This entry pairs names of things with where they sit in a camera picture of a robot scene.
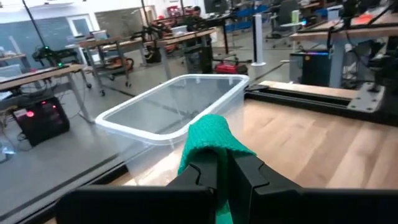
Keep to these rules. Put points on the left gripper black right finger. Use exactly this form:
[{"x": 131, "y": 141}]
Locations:
[{"x": 295, "y": 207}]

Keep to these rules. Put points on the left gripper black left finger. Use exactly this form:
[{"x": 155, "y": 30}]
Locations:
[{"x": 140, "y": 205}]

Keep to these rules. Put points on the teal green ribbed bandage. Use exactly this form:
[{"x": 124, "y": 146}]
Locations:
[{"x": 211, "y": 133}]

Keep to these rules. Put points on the clear plastic container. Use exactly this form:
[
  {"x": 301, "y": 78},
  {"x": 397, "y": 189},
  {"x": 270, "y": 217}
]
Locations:
[{"x": 140, "y": 132}]

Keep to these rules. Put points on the black computer with red lights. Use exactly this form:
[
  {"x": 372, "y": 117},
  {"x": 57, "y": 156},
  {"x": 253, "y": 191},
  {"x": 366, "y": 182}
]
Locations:
[{"x": 43, "y": 124}]

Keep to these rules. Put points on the black computer with coloured strip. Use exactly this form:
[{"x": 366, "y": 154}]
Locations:
[{"x": 314, "y": 70}]

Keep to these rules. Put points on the orange and black machine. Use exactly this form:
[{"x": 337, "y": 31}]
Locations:
[{"x": 119, "y": 63}]

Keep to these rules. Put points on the black storage bin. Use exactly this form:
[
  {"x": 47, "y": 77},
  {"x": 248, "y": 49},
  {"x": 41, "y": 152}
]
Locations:
[{"x": 199, "y": 60}]

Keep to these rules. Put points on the wooden workbench on casters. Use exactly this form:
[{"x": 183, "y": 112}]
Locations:
[{"x": 99, "y": 42}]

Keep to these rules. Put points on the white tower fan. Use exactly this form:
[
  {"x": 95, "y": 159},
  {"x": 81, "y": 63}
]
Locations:
[{"x": 258, "y": 40}]

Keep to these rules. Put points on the black robot with green lights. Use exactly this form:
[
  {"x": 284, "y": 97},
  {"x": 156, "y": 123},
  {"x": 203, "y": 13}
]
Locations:
[{"x": 53, "y": 54}]

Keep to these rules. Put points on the white door with window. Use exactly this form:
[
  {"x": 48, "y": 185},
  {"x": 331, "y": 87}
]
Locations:
[{"x": 81, "y": 26}]

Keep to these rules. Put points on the grey office chair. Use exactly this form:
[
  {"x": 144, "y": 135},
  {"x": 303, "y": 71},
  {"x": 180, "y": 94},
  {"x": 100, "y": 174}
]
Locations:
[{"x": 284, "y": 15}]

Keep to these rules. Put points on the person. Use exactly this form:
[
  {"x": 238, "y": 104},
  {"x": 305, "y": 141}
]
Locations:
[{"x": 196, "y": 14}]

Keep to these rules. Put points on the black computer monitor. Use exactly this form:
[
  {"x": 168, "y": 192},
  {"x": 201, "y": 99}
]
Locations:
[{"x": 216, "y": 5}]

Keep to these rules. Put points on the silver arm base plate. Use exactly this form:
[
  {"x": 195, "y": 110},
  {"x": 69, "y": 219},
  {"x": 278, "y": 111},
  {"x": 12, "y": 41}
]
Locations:
[{"x": 367, "y": 99}]

